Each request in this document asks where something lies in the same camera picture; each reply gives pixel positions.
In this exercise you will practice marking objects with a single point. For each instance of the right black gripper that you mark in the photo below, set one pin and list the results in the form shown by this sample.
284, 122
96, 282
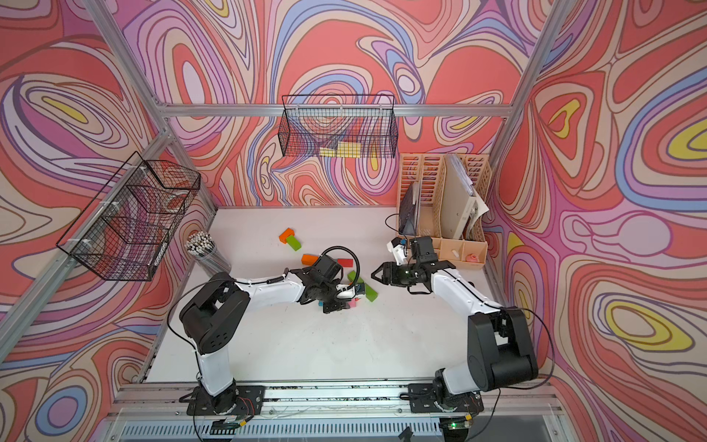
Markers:
389, 276

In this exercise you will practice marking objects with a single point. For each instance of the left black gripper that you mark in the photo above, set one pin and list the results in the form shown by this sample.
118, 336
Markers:
337, 307

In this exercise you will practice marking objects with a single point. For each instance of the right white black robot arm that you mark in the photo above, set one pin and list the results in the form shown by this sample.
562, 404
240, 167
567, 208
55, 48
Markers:
500, 352

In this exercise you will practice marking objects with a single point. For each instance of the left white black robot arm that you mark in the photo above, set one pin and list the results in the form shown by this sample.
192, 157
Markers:
211, 318

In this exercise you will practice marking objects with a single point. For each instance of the orange block middle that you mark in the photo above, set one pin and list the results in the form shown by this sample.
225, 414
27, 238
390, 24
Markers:
309, 259

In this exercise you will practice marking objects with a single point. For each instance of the orange block far back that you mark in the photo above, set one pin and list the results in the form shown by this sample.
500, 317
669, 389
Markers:
285, 235

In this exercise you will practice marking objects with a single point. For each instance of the dark tablet in organizer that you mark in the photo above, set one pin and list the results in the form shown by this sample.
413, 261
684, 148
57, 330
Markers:
409, 212

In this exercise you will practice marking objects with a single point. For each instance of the white folder in organizer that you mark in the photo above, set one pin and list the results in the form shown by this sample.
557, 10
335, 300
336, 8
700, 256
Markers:
466, 184

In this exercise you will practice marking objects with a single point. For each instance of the yellow sticky notes pad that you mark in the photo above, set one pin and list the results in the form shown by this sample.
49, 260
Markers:
342, 150

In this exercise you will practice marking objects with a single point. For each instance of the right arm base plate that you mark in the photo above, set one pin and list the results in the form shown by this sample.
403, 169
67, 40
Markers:
428, 398

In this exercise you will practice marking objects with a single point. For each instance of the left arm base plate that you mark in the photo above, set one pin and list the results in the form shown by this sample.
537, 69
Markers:
243, 400

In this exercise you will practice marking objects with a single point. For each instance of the black wire basket back wall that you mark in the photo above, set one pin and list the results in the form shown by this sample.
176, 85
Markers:
312, 121

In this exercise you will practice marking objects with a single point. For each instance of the black wire basket wall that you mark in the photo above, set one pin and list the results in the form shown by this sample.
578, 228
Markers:
124, 232
312, 121

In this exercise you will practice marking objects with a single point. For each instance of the black wire basket left wall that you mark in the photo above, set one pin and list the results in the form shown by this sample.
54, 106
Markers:
124, 232

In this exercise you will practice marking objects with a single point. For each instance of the aluminium front rail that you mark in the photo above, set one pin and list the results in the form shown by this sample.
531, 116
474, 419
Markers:
338, 398

